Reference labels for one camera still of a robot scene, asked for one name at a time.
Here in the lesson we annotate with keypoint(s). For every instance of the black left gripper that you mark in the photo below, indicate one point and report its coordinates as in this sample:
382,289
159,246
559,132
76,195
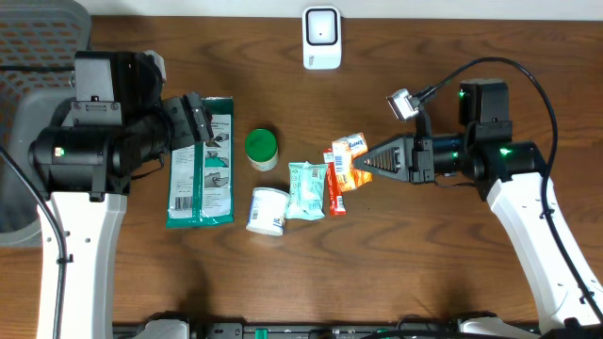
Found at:
196,121

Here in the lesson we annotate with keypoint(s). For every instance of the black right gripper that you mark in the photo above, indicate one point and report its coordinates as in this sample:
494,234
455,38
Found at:
414,159

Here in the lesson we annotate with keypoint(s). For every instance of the orange tissue pack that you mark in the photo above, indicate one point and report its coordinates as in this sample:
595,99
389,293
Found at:
346,150

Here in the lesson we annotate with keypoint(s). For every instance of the green white package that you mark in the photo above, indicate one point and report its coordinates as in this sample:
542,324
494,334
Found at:
201,179

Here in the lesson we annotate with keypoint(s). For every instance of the red stick sachet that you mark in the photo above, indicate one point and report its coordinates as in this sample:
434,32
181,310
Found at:
337,206

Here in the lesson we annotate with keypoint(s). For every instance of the green cap bottle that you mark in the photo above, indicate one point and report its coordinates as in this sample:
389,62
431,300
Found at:
261,149

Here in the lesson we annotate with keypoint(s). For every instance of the teal wet wipes pack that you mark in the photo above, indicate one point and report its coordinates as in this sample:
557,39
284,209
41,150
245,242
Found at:
306,191

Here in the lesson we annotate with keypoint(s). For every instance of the white plastic cup container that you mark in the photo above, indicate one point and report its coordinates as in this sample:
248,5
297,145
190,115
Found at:
268,211

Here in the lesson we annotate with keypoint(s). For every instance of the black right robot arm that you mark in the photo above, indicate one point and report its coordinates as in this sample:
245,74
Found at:
510,177

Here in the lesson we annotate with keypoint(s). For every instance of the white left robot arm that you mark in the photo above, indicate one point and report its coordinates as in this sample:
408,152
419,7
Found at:
80,168

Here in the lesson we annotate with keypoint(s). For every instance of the white barcode scanner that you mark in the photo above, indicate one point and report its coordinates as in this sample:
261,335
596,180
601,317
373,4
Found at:
321,38

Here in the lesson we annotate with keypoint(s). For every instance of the grey plastic basket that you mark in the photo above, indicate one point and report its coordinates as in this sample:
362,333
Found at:
37,34

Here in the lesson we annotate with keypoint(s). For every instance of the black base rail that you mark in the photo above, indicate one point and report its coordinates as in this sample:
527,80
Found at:
232,330

